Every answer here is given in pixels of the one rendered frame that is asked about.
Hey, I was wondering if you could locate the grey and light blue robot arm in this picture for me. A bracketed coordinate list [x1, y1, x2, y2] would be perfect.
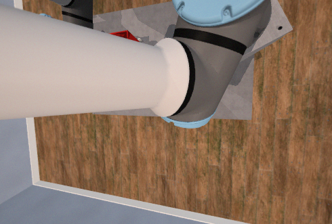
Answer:
[0, 0, 271, 129]

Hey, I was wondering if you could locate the red crate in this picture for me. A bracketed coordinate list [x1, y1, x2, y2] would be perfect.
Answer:
[109, 30, 139, 42]

